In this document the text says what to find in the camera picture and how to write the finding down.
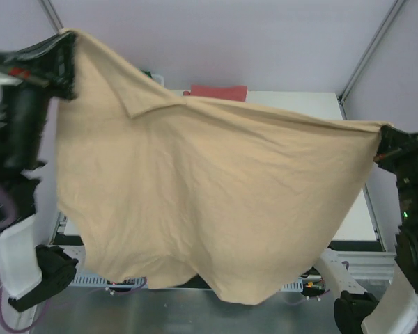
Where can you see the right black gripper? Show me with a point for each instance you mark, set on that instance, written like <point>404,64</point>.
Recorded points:
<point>390,149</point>

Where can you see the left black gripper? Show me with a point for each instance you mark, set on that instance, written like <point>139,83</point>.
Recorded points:
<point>60,65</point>

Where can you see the beige t shirt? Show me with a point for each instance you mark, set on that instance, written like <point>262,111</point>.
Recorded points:
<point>169,187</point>

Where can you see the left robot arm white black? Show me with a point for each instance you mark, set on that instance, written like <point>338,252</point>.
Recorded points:
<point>30,273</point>

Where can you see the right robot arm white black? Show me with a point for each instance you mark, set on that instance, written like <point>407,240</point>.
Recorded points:
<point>355,309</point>

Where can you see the white plastic basket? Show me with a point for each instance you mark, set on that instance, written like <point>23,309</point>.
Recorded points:
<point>155,77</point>

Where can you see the pink folded t shirt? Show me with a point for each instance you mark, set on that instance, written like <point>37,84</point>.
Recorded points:
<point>234,93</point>

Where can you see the left aluminium frame post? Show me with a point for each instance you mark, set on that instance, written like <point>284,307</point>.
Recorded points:
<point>51,14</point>

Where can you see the aluminium frame post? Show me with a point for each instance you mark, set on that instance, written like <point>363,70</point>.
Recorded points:
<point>51,14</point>
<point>374,43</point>

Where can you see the right aluminium frame post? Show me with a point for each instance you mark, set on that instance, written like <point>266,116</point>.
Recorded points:
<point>374,43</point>

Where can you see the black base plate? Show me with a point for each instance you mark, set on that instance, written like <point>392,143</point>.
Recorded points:
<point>74,245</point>

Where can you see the right white cable duct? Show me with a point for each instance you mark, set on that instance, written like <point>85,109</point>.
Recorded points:
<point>296,286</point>

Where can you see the white cable duct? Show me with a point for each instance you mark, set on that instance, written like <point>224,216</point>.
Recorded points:
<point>296,286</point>
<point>92,280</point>

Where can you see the left white cable duct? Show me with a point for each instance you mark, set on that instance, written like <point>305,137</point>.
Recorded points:
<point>92,280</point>

